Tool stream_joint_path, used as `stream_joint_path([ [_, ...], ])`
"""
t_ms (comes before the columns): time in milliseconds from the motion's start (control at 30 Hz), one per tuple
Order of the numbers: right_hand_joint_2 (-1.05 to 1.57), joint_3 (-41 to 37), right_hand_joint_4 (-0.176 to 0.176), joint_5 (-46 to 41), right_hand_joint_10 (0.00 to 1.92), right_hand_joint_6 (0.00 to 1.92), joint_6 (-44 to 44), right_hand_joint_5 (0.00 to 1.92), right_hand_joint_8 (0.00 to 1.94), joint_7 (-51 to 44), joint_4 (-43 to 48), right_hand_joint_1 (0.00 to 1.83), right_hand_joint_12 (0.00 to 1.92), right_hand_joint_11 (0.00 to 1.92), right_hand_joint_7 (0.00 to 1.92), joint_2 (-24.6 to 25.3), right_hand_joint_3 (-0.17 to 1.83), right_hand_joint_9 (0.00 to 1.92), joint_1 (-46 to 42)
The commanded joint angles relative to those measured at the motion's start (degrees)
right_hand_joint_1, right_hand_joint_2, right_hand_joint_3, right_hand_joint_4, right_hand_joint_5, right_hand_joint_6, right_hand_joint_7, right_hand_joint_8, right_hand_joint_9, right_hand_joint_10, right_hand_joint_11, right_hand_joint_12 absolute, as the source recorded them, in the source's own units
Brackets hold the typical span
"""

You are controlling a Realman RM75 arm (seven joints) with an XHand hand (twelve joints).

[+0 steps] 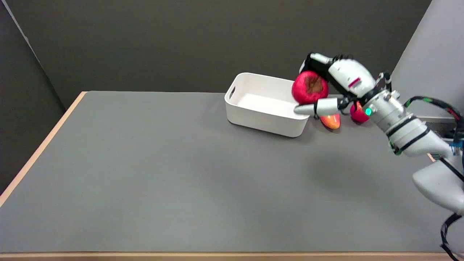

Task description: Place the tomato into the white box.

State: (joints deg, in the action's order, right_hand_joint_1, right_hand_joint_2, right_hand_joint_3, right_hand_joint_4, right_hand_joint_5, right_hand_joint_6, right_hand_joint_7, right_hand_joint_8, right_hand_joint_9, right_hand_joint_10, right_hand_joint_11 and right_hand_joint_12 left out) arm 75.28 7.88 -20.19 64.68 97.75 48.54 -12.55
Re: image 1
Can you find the red apple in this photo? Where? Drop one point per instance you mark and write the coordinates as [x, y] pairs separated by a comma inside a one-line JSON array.
[[309, 87]]

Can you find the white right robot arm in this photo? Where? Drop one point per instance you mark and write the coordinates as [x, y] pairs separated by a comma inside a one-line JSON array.
[[409, 130]]

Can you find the orange red mango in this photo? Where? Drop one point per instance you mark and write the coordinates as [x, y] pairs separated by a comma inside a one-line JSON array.
[[331, 121]]

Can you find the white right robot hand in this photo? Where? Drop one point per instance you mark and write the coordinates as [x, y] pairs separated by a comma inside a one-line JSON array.
[[349, 78]]

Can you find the white plastic box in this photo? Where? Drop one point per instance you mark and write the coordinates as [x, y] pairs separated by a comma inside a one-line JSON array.
[[266, 105]]

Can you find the small red fruit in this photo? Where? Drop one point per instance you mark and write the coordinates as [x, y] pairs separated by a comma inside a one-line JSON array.
[[357, 113]]

